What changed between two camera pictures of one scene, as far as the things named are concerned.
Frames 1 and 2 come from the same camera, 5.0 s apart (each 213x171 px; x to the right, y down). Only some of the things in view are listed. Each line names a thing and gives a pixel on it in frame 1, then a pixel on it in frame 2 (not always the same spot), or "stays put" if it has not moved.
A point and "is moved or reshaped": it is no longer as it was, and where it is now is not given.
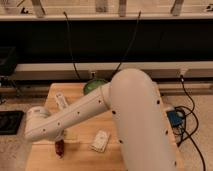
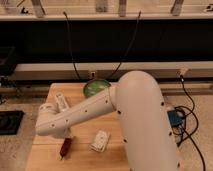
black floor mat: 10,121 stays put
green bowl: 92,84 stays put
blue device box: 174,118 stays put
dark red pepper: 59,146 is moved or reshaped
